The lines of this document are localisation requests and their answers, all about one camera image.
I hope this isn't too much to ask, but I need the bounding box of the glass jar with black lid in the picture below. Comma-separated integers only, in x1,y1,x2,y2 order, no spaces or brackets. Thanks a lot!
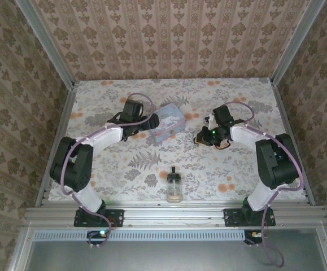
166,166,183,203

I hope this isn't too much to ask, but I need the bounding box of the floral tablecloth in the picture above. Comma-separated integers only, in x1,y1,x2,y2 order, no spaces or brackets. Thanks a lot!
47,78,308,203

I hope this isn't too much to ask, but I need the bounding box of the black controller board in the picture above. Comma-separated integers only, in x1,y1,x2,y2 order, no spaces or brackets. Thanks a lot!
243,230,266,246
86,230,111,246

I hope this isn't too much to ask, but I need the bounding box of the grey metal panel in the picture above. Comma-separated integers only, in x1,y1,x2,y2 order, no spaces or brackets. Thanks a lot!
24,228,327,271

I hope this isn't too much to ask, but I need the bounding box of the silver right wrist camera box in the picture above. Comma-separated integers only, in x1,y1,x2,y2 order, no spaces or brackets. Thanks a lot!
204,113,218,128

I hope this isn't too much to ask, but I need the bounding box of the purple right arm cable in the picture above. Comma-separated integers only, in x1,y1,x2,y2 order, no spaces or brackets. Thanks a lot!
224,101,304,269

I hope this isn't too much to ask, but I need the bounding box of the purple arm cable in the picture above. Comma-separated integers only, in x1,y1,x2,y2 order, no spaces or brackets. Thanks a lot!
61,92,157,249
224,101,304,269

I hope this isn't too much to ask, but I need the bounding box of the aluminium side rail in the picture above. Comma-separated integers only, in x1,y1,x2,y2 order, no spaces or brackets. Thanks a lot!
35,86,78,207
269,78,317,206

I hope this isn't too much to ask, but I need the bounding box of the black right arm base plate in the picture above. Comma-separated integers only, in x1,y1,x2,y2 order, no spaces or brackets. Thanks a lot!
223,208,276,228

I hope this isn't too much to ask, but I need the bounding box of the aluminium mounting rail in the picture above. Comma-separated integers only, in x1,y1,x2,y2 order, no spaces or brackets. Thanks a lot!
24,199,327,229

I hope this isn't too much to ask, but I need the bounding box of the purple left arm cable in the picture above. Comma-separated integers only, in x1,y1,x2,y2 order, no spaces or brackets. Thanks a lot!
61,92,157,249

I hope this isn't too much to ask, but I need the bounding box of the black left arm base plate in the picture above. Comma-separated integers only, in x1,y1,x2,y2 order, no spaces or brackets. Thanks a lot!
73,209,125,228

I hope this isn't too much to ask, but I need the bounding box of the white slotted cable duct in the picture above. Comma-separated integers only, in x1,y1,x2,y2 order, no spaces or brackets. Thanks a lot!
32,229,246,242

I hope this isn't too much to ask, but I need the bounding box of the aluminium corner post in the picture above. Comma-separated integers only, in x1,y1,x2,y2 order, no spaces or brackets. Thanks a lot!
14,0,76,90
270,0,327,85

